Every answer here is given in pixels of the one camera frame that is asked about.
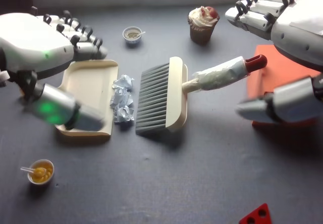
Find red triangle block with holes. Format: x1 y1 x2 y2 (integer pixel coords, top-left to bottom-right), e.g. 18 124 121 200
238 203 274 224

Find large orange block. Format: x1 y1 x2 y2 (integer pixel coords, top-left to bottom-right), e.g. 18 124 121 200
246 44 323 129

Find crumpled white paper ball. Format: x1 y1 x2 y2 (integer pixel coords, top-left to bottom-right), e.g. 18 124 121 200
113 105 136 125
110 89 135 108
112 74 135 92

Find small bowl with yellow food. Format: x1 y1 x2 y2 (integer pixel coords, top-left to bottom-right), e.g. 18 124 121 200
27 159 55 185

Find small blue-white toy bowl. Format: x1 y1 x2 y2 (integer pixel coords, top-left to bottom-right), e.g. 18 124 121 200
122 26 142 46

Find cream plastic dustpan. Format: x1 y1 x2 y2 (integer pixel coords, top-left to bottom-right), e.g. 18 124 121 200
54 59 120 142

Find toy cupcake with cream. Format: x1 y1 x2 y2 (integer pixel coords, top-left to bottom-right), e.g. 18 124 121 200
187 6 221 44

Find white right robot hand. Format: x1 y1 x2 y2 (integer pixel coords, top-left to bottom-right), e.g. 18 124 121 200
224 0 323 126

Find cream hand broom grey bristles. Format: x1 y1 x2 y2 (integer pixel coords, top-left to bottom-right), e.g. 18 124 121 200
135 54 268 136

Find grey table cloth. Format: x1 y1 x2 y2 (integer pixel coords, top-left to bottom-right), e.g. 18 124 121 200
0 4 323 224

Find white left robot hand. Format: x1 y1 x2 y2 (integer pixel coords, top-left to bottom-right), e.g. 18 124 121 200
0 6 109 132

